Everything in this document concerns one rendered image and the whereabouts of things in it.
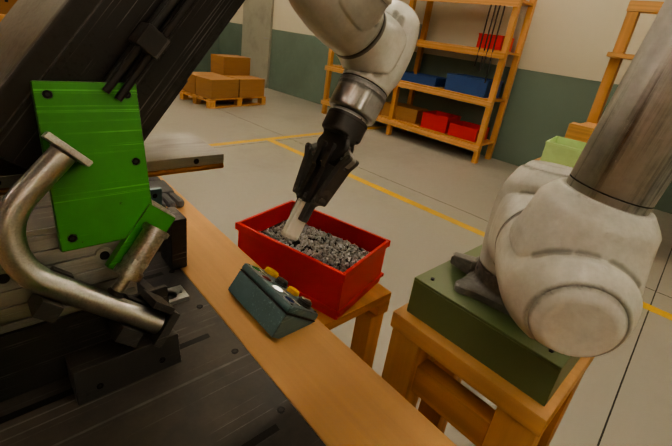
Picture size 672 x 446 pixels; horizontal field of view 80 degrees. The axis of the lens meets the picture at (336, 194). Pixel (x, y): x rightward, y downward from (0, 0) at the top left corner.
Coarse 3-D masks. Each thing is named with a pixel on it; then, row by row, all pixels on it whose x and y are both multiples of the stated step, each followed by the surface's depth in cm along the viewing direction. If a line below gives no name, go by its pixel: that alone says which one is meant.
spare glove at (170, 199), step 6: (150, 180) 111; (156, 180) 111; (162, 180) 112; (150, 186) 107; (156, 186) 107; (162, 186) 108; (168, 186) 109; (162, 192) 105; (168, 192) 106; (162, 198) 103; (168, 198) 102; (174, 198) 103; (180, 198) 103; (162, 204) 99; (168, 204) 100; (174, 204) 101; (180, 204) 102
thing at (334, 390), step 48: (192, 240) 89; (240, 336) 64; (288, 336) 66; (336, 336) 67; (288, 384) 57; (336, 384) 58; (384, 384) 59; (336, 432) 51; (384, 432) 52; (432, 432) 53
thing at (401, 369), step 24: (408, 360) 83; (432, 360) 94; (408, 384) 85; (432, 384) 82; (456, 384) 81; (576, 384) 84; (432, 408) 83; (456, 408) 78; (480, 408) 76; (480, 432) 75; (504, 432) 70; (528, 432) 66; (552, 432) 88
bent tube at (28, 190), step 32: (64, 160) 46; (32, 192) 45; (0, 224) 43; (0, 256) 44; (32, 256) 46; (32, 288) 46; (64, 288) 48; (96, 288) 51; (128, 320) 53; (160, 320) 56
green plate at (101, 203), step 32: (32, 96) 47; (64, 96) 48; (96, 96) 51; (128, 96) 53; (64, 128) 49; (96, 128) 51; (128, 128) 54; (96, 160) 51; (128, 160) 54; (64, 192) 50; (96, 192) 52; (128, 192) 54; (64, 224) 50; (96, 224) 52; (128, 224) 55
